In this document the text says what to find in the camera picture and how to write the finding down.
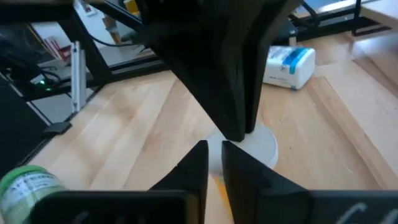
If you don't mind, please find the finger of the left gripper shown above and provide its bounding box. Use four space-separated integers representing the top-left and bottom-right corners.
246 0 290 134
136 0 249 142

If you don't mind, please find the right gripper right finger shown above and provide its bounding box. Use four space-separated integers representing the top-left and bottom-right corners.
221 140 312 224

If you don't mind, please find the green medicine bottle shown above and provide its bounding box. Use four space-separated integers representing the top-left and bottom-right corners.
0 164 66 224

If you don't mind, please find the clear gummy bottle white cap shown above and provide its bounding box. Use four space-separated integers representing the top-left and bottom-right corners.
205 123 279 206

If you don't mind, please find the silver frame bracket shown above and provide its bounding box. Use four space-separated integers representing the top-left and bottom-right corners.
70 40 87 113

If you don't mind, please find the white bottle blue striped label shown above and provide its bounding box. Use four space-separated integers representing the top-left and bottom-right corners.
262 45 317 91

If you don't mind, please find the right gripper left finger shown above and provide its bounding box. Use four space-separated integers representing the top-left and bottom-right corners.
149 139 209 224

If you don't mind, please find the black aluminium table frame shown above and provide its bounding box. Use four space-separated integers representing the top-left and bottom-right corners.
0 0 170 141

